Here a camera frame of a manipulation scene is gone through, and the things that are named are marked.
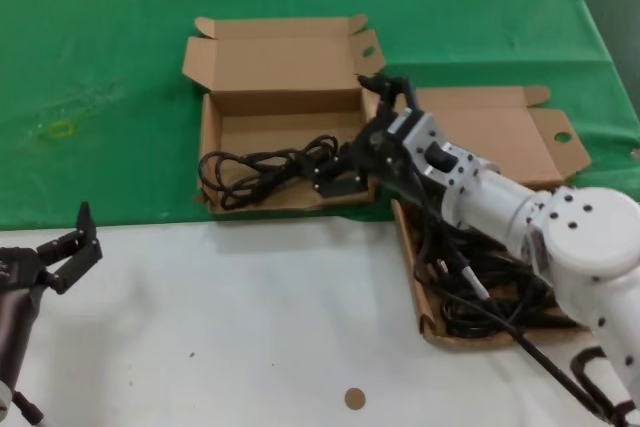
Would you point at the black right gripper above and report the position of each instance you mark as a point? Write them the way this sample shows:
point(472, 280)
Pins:
point(380, 152)

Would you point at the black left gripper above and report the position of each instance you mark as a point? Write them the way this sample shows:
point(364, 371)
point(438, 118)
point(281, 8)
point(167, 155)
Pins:
point(20, 269)

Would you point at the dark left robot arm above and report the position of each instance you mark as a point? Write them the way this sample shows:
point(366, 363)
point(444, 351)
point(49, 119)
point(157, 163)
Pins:
point(12, 337)

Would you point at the cardboard box with oval hole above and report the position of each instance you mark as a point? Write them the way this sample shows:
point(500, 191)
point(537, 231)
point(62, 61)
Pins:
point(280, 72)

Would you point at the cardboard box with round hole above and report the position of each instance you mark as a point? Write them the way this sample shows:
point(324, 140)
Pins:
point(490, 137)

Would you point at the green tablecloth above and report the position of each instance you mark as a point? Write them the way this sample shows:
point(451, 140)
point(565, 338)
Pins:
point(100, 47)

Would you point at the round brown sticker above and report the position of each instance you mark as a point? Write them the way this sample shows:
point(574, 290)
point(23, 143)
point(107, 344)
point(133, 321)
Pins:
point(354, 399)

